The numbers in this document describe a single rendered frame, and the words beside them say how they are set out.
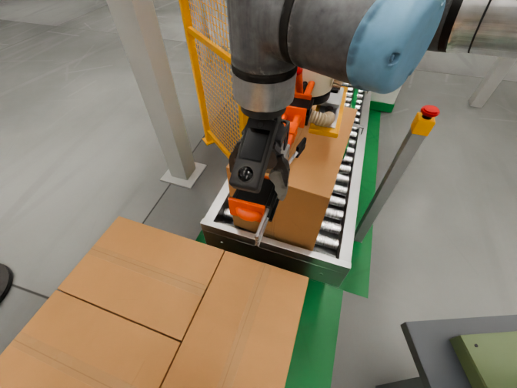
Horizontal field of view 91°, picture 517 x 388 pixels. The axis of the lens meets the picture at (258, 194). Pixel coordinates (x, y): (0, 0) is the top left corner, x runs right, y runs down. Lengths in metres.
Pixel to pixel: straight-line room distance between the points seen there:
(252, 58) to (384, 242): 1.85
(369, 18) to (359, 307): 1.66
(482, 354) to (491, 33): 0.83
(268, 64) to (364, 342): 1.60
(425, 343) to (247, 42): 0.93
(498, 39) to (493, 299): 1.96
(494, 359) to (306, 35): 0.95
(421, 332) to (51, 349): 1.28
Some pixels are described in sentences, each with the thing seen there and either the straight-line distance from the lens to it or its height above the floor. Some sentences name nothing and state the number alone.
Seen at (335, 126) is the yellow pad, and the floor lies 1.10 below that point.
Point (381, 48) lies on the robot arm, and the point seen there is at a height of 1.54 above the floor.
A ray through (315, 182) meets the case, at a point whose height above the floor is 0.95.
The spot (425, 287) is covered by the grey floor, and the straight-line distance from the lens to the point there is 2.03.
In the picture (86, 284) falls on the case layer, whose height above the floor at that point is 0.54.
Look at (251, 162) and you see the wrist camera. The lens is 0.38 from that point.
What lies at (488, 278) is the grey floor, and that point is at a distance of 2.30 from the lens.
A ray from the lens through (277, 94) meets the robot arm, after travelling 0.36.
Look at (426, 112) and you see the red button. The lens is 1.31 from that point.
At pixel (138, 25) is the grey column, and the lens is 1.70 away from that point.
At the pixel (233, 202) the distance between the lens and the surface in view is 0.50.
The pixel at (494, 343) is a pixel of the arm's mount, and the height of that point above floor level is 0.81.
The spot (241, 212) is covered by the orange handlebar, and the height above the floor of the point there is 1.23.
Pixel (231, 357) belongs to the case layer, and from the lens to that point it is 1.09.
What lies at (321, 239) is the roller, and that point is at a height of 0.55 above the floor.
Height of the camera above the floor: 1.62
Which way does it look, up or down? 50 degrees down
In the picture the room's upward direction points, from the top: straight up
